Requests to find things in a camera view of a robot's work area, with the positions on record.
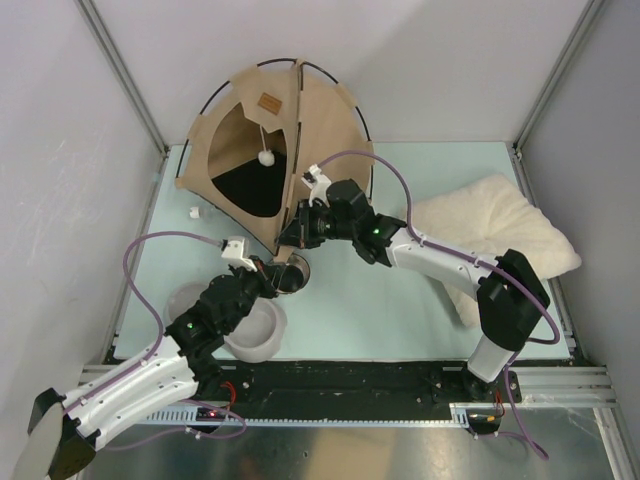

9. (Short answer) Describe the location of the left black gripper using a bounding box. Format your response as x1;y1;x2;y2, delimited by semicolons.
224;256;286;333

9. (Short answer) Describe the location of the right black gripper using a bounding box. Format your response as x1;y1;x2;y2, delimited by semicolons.
278;197;357;247

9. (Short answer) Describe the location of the steel pet bowl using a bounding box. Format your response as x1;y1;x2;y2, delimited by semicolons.
274;253;311;295

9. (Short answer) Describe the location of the grey double pet feeder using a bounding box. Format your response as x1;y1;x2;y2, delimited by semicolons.
161;282;288;363

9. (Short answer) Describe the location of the clear water bottle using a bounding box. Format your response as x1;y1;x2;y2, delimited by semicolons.
189;204;219;221

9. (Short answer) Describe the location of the beige fabric pet tent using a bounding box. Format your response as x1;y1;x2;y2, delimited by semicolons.
175;58;373;261

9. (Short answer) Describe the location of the black tent pole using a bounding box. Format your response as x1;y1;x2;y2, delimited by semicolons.
274;58;303;255
175;59;373;212

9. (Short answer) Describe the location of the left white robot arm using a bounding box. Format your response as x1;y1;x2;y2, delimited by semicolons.
12;257;278;479

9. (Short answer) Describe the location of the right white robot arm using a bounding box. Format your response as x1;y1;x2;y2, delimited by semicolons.
278;173;550;401

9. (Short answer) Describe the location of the white pompom toy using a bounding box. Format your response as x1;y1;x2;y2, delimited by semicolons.
257;150;275;167

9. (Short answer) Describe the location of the white fluffy pillow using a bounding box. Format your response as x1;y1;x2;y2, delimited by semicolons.
412;173;584;329

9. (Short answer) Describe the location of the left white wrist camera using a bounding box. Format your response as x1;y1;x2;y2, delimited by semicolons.
221;236;257;272

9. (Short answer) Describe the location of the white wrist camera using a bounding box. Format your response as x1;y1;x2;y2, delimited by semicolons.
301;164;332;205
221;236;257;272

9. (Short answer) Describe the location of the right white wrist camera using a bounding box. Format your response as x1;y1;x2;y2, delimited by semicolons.
301;164;332;205

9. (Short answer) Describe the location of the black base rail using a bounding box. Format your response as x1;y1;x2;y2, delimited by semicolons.
199;357;481;421

